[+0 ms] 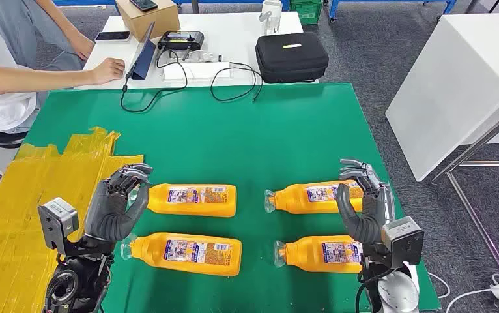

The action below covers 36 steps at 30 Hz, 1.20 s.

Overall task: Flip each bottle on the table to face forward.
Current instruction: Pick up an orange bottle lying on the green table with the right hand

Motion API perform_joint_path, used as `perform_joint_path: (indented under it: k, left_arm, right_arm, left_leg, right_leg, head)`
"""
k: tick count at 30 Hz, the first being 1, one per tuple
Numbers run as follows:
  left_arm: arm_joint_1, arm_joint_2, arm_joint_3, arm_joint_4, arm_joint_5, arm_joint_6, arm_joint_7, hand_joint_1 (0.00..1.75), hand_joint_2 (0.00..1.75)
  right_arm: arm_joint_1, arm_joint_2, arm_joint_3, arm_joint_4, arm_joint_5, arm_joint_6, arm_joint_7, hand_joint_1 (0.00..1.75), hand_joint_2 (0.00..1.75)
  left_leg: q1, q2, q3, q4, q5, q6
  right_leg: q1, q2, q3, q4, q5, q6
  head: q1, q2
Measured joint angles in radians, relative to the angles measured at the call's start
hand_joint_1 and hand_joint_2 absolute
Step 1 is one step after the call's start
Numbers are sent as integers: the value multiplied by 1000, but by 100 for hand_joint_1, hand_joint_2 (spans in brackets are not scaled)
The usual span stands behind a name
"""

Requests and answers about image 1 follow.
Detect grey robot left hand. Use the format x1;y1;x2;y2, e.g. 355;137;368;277
83;162;154;244

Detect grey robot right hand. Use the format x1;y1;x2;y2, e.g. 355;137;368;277
335;158;396;245

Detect person's left hand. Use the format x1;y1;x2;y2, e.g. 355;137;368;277
68;32;96;61

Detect person's right hand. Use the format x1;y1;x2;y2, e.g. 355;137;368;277
92;57;126;86

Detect black smartphone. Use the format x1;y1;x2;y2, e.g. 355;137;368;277
129;0;159;12
94;31;132;42

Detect orange juice bottle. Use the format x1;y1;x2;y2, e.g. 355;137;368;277
273;235;365;275
128;183;238;218
120;232;243;278
264;180;365;215

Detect tablet in blue case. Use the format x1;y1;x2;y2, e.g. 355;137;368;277
126;22;158;81

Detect brown cardboard box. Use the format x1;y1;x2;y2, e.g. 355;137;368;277
115;0;181;43

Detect black remote controller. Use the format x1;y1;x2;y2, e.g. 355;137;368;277
157;30;205;52

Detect white flat box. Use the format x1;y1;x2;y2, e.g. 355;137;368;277
163;61;233;82

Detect clear safety goggles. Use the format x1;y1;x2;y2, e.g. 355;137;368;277
184;50;223;64

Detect black stool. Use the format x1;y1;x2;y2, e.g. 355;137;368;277
0;128;29;150

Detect silver metal stand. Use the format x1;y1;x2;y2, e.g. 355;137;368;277
431;73;499;310

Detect white table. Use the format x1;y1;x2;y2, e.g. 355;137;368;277
74;11;319;90

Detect white cabinet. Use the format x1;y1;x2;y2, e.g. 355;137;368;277
385;12;499;183

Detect black zip carrying case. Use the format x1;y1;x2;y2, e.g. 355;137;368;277
255;31;330;84

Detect green plastic crate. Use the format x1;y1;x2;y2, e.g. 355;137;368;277
289;0;324;25

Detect black cable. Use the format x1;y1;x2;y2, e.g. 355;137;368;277
209;62;263;104
120;48;189;114

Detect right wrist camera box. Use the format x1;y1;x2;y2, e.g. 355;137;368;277
380;216;425;267

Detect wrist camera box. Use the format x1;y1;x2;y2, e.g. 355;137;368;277
38;197;80;256
380;216;425;267

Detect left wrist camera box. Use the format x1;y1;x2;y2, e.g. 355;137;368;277
38;197;80;256

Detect white cable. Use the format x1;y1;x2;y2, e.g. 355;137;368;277
426;272;499;313

